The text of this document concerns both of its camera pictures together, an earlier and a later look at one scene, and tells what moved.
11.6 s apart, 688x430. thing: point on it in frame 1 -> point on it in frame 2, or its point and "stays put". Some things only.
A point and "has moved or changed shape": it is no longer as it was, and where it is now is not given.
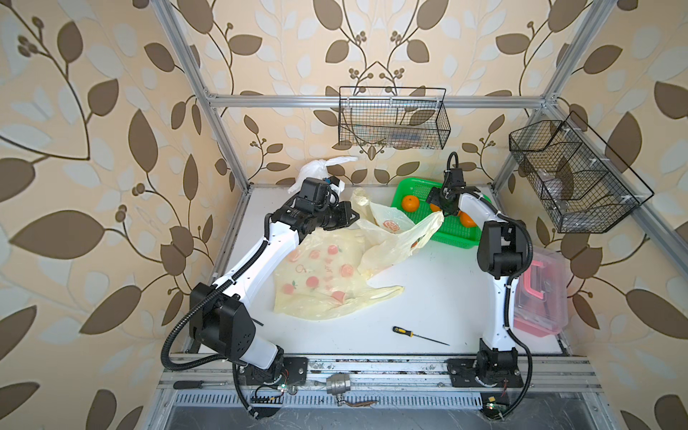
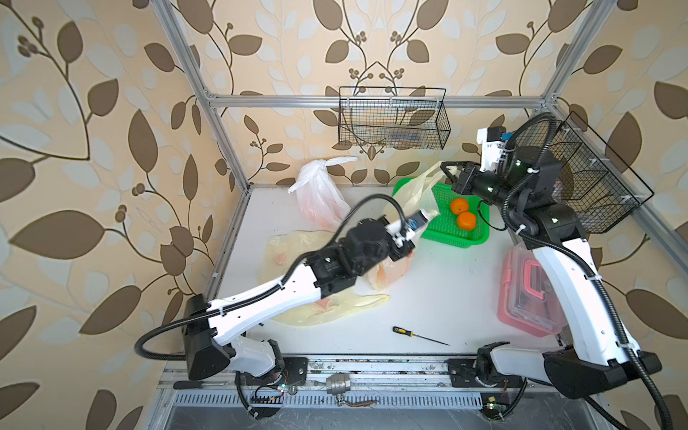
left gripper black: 342,219 -> 396,251
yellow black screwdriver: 404,331 stays put
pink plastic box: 541,305 stays put
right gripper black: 434,198 -> 465,183
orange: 467,219 stays put
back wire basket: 406,117 stays put
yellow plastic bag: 391,234 has moved or changed shape
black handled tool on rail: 194,384 stays put
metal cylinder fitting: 338,383 stays put
